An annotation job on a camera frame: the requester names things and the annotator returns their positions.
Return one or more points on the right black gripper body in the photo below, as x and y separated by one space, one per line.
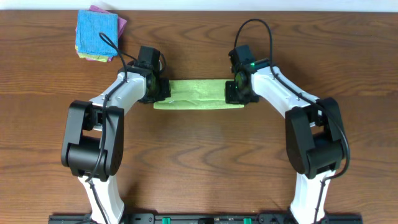
234 94

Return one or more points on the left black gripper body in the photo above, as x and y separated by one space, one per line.
165 89

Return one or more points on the green microfiber cloth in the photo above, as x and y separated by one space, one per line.
196 95

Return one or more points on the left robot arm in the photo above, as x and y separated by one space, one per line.
93 142

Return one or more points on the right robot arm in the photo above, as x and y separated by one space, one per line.
315 139

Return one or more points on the folded light green cloth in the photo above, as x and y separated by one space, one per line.
90 57

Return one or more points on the folded blue cloth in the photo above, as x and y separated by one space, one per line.
89 26

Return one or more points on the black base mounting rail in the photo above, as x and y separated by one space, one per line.
149 218

